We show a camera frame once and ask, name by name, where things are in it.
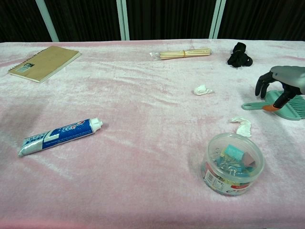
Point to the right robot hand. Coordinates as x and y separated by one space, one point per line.
290 76

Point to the teal plastic dustpan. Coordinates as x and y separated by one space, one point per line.
252 105

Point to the white paper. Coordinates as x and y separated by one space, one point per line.
202 90
244 128

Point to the teal brush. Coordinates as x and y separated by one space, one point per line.
297 102

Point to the black fabric bundle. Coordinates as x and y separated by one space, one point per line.
238 58

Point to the black ribbed partition panel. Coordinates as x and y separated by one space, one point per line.
262 19
19 19
166 19
83 19

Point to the pink binder clip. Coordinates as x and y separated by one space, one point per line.
249 159

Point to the teal binder clip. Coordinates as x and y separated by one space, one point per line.
234 152

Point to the bundle of wooden sticks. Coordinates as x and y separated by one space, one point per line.
181 54

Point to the clear plastic clip jar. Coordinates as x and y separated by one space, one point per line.
228 181

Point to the pink velvet tablecloth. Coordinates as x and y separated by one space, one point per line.
143 167

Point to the blue white toothpaste tube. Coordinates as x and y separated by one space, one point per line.
59 136

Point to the brown spiral notebook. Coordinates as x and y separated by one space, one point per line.
45 63

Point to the white partition frame post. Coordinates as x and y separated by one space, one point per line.
216 19
47 21
122 19

